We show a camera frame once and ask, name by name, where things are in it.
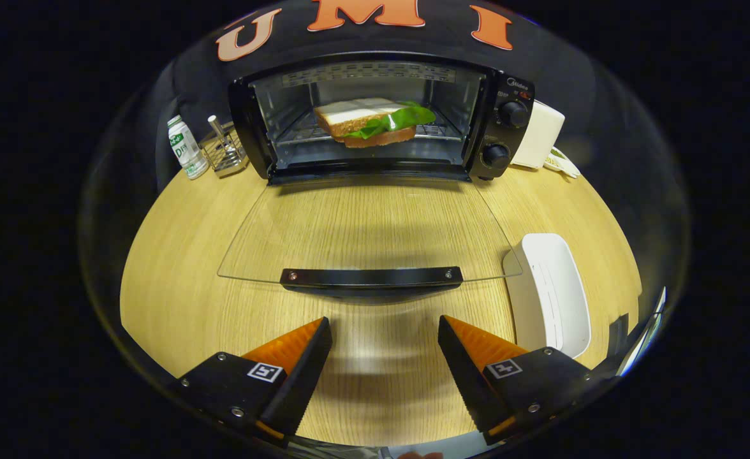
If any metal wire holder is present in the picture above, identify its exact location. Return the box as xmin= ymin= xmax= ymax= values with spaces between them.
xmin=199 ymin=115 xmax=251 ymax=179

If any black toaster oven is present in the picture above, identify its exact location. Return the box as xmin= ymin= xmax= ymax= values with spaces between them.
xmin=217 ymin=51 xmax=536 ymax=304

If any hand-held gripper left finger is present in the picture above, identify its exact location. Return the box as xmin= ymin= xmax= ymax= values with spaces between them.
xmin=176 ymin=316 xmax=334 ymax=442

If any lettuce sandwich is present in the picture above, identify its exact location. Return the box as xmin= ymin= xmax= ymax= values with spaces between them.
xmin=313 ymin=97 xmax=437 ymax=149

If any white pop-up toaster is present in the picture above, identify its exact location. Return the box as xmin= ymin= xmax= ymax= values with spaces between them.
xmin=509 ymin=100 xmax=566 ymax=170

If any white rectangular tray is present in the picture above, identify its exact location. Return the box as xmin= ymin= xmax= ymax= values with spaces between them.
xmin=503 ymin=233 xmax=592 ymax=361

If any white drink bottle green label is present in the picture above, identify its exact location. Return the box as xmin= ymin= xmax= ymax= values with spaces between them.
xmin=166 ymin=115 xmax=210 ymax=181

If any small white dish of beans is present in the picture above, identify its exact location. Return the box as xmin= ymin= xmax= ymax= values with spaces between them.
xmin=543 ymin=147 xmax=582 ymax=180

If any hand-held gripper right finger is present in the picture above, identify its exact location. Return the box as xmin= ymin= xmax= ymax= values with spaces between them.
xmin=437 ymin=315 xmax=613 ymax=446

